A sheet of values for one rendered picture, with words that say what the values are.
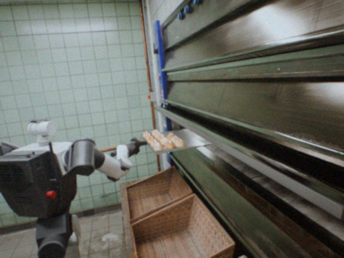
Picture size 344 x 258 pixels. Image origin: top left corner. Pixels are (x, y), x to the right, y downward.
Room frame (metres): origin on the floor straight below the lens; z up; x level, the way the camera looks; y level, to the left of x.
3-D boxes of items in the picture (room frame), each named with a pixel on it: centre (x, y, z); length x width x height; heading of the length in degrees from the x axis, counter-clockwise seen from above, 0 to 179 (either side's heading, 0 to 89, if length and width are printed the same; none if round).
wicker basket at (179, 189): (1.76, 0.18, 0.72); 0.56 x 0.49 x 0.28; 12
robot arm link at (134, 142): (1.62, 0.30, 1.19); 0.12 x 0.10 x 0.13; 161
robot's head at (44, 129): (1.10, 0.61, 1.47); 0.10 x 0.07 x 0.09; 77
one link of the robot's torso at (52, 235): (1.01, 0.60, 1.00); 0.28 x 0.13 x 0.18; 15
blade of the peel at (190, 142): (1.78, 0.03, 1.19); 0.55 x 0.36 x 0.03; 16
